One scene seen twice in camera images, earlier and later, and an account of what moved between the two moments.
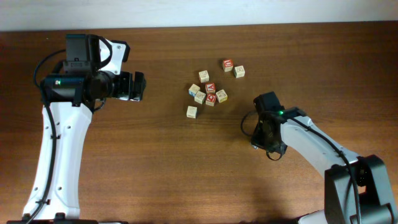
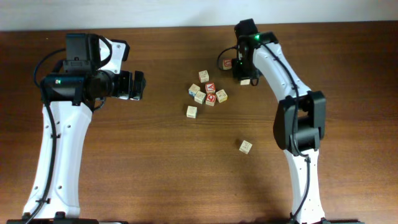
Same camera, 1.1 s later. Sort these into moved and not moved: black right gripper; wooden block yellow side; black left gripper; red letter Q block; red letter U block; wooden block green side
Moved: black right gripper; wooden block green side
Not moved: black left gripper; red letter U block; wooden block yellow side; red letter Q block
